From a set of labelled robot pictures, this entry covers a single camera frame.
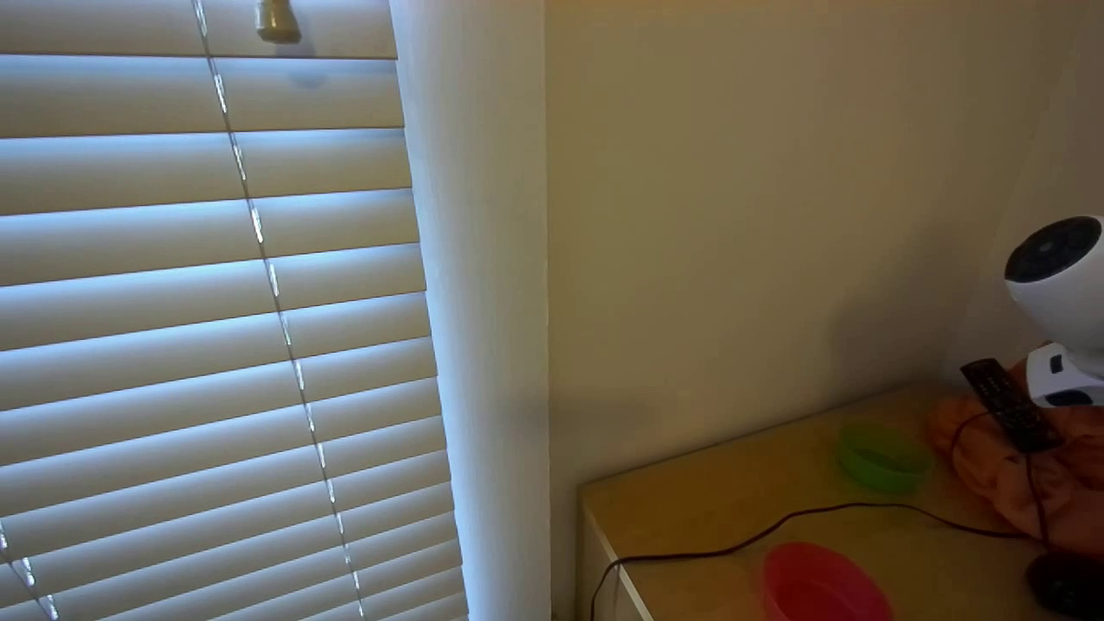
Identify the black remote control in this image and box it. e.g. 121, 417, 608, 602
960, 354, 1062, 454

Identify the wooden dresser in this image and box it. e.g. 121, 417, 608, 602
574, 384, 1104, 621

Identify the green bowl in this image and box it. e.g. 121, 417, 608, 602
837, 423, 932, 501

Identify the white window blind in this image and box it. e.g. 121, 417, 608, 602
0, 0, 470, 621

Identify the pink bowl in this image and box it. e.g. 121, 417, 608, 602
756, 540, 897, 621

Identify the brass blind knob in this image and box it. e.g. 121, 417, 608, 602
252, 0, 303, 48

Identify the orange cloth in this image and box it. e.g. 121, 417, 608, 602
929, 365, 1104, 562

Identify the black computer mouse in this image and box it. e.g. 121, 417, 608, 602
1022, 547, 1104, 621

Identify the white window frame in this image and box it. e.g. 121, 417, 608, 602
387, 0, 557, 621

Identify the thin black mouse cable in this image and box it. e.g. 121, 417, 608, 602
585, 496, 1027, 621

